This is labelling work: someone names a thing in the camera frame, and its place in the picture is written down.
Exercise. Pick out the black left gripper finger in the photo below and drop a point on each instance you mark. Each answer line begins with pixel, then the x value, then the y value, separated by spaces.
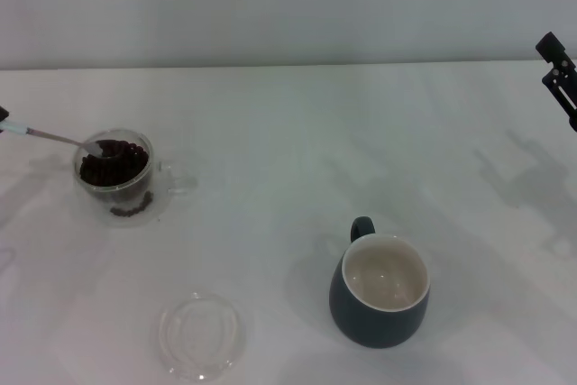
pixel 3 113

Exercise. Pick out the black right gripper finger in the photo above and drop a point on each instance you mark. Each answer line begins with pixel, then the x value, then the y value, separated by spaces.
pixel 561 83

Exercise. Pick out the dark blue ceramic mug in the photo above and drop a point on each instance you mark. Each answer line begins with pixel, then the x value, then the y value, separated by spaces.
pixel 360 326

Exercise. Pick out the dark coffee beans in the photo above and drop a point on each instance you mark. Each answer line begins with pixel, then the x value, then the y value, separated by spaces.
pixel 112 173

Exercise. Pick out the double-walled glass cup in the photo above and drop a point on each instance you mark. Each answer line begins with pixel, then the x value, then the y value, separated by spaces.
pixel 173 177

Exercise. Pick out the clear glass saucer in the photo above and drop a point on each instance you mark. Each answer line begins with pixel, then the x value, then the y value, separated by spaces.
pixel 203 335

